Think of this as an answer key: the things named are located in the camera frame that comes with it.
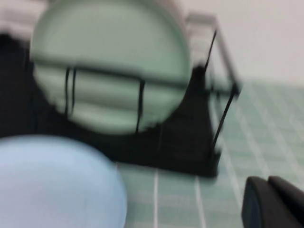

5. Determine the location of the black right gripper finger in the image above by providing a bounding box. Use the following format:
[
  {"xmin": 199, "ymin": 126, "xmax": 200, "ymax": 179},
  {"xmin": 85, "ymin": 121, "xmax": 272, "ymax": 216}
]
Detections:
[{"xmin": 240, "ymin": 175, "xmax": 304, "ymax": 228}]

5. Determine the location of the light blue plate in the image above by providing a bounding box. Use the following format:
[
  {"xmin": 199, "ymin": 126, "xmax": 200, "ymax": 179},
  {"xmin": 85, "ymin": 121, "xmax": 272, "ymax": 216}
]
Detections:
[{"xmin": 0, "ymin": 134, "xmax": 129, "ymax": 228}]

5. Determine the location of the green plate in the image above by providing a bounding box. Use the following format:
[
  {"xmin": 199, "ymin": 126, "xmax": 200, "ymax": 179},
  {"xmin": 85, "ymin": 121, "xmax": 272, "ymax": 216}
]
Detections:
[{"xmin": 30, "ymin": 0, "xmax": 192, "ymax": 136}]

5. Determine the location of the green checked tablecloth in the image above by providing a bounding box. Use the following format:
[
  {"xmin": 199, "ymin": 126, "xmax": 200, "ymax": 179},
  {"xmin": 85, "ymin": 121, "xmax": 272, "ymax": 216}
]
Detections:
[{"xmin": 115, "ymin": 79, "xmax": 304, "ymax": 228}]

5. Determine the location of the black drip tray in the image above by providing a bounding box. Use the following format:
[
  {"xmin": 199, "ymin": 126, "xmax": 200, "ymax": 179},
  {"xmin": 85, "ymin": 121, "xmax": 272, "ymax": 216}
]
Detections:
[{"xmin": 0, "ymin": 33, "xmax": 223, "ymax": 179}]

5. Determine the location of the black wire dish rack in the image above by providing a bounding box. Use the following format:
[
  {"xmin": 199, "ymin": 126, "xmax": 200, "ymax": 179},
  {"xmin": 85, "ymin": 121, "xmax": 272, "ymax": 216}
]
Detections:
[{"xmin": 0, "ymin": 14, "xmax": 243, "ymax": 167}]

